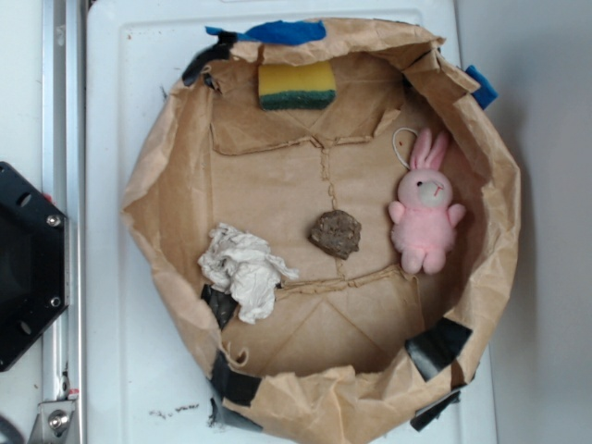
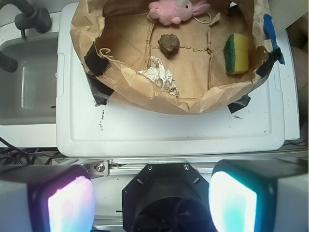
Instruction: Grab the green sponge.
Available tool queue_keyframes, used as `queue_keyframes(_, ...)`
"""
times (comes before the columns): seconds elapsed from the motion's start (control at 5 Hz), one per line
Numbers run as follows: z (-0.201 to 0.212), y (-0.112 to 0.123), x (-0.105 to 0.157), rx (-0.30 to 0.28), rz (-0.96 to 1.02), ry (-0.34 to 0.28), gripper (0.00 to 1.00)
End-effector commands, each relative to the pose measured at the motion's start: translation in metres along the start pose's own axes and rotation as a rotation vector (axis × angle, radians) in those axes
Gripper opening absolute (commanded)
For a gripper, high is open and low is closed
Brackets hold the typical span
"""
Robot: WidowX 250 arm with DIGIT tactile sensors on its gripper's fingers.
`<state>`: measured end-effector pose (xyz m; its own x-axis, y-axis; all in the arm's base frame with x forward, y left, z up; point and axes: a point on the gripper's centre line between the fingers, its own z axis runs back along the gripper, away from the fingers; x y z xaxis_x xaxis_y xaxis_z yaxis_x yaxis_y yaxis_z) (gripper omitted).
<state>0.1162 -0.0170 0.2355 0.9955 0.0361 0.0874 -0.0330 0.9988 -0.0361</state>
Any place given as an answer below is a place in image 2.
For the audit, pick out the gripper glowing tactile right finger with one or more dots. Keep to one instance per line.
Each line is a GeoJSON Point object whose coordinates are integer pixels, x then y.
{"type": "Point", "coordinates": [266, 195]}

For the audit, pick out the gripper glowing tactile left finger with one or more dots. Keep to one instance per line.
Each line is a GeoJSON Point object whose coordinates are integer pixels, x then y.
{"type": "Point", "coordinates": [46, 198]}

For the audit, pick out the green and yellow sponge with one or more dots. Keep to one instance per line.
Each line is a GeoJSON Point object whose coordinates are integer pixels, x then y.
{"type": "Point", "coordinates": [236, 54]}

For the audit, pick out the white plastic bin lid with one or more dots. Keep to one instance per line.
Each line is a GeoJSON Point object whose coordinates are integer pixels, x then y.
{"type": "Point", "coordinates": [84, 129]}

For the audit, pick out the crumpled white paper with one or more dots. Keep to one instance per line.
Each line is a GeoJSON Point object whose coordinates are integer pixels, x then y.
{"type": "Point", "coordinates": [160, 76]}

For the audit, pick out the brown paper bag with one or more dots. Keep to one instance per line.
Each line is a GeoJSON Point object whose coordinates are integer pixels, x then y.
{"type": "Point", "coordinates": [185, 69]}

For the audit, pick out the brown rock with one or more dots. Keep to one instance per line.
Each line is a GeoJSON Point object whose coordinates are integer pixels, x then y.
{"type": "Point", "coordinates": [169, 44]}

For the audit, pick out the blue tape strip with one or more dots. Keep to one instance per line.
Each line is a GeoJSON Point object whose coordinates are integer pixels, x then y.
{"type": "Point", "coordinates": [269, 31]}

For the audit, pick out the black faucet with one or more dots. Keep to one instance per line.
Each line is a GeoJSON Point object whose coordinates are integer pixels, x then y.
{"type": "Point", "coordinates": [31, 17]}

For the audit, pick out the pink plush bunny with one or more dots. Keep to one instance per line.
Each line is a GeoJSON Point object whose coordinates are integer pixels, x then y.
{"type": "Point", "coordinates": [169, 12]}

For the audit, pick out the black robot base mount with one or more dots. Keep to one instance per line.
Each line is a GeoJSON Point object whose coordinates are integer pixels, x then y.
{"type": "Point", "coordinates": [167, 198]}

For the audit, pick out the aluminium frame rail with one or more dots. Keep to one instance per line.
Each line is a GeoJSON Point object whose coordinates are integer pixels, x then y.
{"type": "Point", "coordinates": [204, 165]}

